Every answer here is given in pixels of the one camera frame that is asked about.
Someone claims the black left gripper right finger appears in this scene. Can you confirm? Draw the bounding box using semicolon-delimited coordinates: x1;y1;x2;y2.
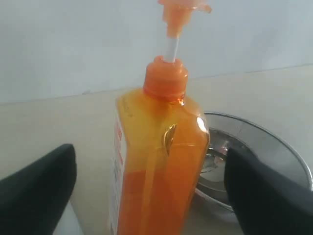
224;148;313;235

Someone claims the small stainless steel bowl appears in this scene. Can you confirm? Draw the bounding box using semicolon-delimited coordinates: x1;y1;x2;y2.
199;128;243;192

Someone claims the orange dish soap pump bottle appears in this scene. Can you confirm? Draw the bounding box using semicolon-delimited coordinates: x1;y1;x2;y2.
109;0;211;235

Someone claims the white rectangular plastic tray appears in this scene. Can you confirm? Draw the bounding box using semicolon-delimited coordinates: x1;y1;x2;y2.
53;201;84;235

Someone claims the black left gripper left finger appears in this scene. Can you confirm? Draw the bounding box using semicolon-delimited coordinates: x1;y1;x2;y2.
0;144;76;235

